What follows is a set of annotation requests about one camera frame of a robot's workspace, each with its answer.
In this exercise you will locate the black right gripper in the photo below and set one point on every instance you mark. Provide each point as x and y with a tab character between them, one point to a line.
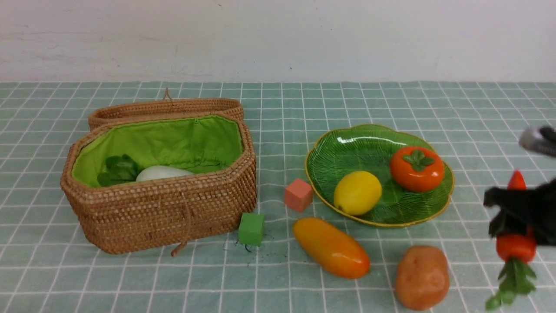
539	203

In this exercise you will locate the orange toy carrot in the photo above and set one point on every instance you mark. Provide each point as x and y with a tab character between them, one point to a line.
517	252

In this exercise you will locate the orange toy persimmon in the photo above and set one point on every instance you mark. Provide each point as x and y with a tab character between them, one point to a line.
417	169

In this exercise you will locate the yellow toy lemon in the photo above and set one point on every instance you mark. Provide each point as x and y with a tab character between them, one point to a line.
357	193

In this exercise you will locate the white toy radish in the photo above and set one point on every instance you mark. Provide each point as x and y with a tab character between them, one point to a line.
123	169

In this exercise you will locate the brown toy potato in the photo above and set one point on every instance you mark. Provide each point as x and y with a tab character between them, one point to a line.
423	279

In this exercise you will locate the green glass leaf plate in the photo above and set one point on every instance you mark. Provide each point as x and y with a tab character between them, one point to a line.
370	147

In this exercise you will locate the orange yellow toy mango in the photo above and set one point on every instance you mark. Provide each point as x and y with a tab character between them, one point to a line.
335	251

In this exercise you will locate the orange foam cube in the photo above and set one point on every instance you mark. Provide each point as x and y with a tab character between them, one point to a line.
298	195

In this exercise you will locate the green foam cube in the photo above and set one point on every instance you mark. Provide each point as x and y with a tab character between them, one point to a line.
251	229

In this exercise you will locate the woven rattan basket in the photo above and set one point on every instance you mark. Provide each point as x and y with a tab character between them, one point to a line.
137	216

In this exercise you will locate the woven rattan basket lid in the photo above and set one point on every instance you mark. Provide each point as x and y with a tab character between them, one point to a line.
228	106

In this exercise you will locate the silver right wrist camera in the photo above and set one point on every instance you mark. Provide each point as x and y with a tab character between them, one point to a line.
539	139

